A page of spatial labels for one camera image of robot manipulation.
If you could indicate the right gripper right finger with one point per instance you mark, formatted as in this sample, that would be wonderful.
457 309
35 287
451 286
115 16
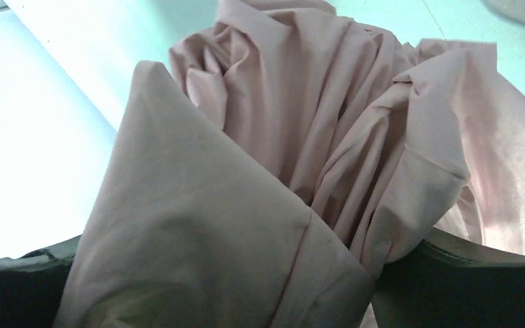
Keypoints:
447 281

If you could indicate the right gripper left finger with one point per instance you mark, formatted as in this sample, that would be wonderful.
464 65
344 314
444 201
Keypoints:
31 286

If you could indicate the pink folding umbrella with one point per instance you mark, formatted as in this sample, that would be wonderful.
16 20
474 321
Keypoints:
283 158

